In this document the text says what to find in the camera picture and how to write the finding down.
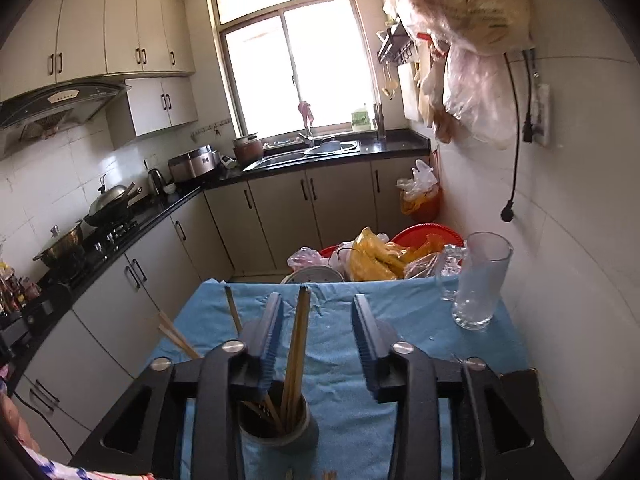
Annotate range hood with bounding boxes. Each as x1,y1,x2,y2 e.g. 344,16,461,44
1,79,129,158

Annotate silver rice cooker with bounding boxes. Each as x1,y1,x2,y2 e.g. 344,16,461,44
168,144,221,183

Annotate wall knife rack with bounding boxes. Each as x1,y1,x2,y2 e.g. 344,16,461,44
376,21,416,65

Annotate window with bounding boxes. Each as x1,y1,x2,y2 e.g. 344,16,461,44
209,0,375,139

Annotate black power cable with plug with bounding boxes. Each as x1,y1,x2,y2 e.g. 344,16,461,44
499,52,536,224

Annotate wooden chopstick in cup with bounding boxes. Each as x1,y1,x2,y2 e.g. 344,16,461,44
158,311,194,349
158,325,201,360

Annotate clear glass pitcher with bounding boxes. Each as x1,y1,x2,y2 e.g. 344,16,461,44
434,231,514,332

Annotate black wok with lid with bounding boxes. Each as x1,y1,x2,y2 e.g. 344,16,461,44
84,174,142,228

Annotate gas stove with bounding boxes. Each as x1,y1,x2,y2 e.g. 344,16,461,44
82,219,139,257

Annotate upper kitchen cabinets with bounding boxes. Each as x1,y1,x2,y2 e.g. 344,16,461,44
1,0,198,146

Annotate black smartphone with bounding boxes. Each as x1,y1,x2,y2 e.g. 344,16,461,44
500,368,544,462

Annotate steel pot on stove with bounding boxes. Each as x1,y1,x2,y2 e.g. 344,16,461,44
32,220,84,268

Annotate person's left hand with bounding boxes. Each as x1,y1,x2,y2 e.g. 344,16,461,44
1,392,40,452

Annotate sauce bottles group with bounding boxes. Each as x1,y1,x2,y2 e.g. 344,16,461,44
0,260,41,315

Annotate hanging plastic bag with bread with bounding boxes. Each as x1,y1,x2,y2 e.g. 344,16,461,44
395,0,534,56

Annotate brown clay pot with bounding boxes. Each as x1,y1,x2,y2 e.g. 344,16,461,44
233,133,264,167

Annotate red plastic basin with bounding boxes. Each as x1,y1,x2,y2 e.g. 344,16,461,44
320,223,463,263

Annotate yellow plastic bag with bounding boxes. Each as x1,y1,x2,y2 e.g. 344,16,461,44
346,226,445,282

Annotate electric kettle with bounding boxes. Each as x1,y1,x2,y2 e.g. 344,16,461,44
148,168,167,200

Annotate kitchen cabinets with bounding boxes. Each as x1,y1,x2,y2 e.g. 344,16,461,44
1,0,198,146
11,156,413,462

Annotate dark green utensil holder cup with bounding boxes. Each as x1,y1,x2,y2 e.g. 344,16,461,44
238,380,319,454

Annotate white bag on orange bin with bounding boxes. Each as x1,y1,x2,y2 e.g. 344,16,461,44
396,159,442,223

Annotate pink hanging plastic bag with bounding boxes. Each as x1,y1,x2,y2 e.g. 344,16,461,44
416,46,518,151

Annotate blue table cloth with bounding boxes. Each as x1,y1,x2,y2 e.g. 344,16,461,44
174,278,529,479

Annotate lower kitchen cabinets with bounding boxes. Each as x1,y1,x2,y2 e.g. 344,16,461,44
11,156,413,462

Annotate kitchen sink with faucet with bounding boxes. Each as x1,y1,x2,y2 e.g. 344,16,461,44
244,136,361,172

